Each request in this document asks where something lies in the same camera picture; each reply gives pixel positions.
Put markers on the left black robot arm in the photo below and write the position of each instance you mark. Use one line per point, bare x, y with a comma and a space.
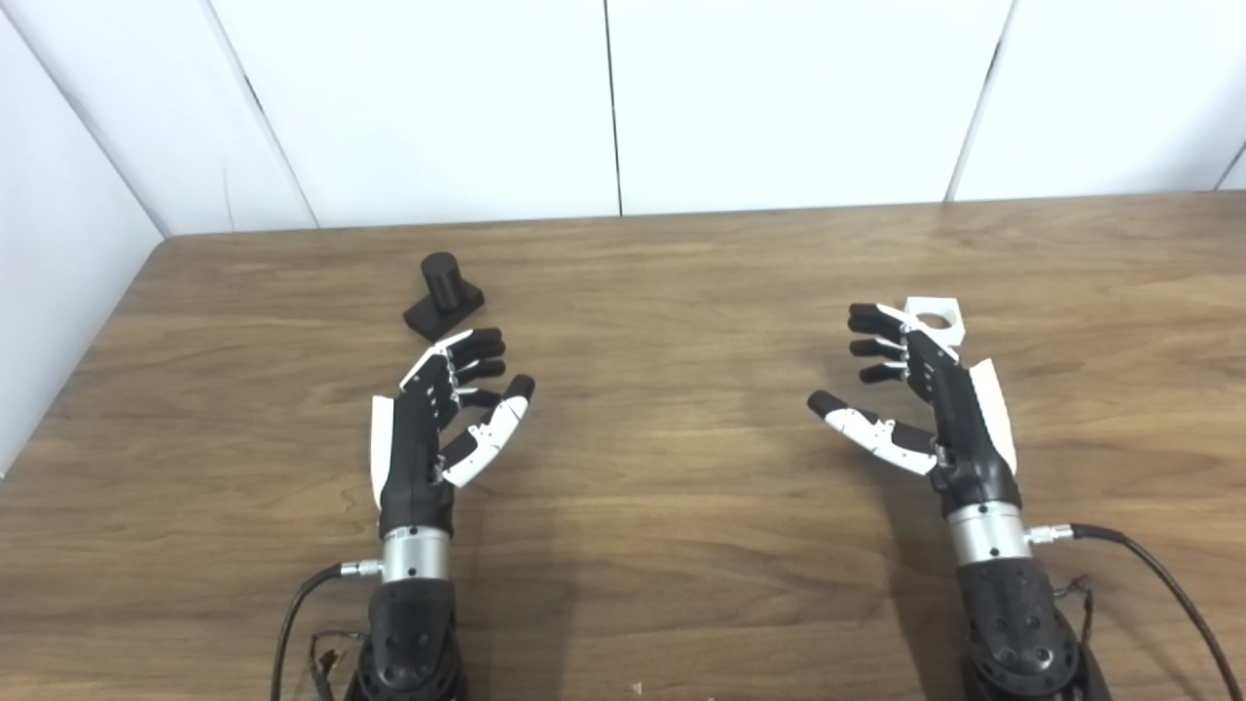
414, 633

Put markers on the white square piece with hole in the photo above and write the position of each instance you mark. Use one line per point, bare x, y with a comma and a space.
949, 326

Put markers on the black peg with square base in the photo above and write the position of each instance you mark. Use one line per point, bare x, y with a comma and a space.
443, 282

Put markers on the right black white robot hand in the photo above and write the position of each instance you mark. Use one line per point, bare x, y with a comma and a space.
964, 438

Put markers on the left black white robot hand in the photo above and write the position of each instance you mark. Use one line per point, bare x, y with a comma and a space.
414, 458

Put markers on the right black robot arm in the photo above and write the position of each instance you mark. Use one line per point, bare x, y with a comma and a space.
1012, 623

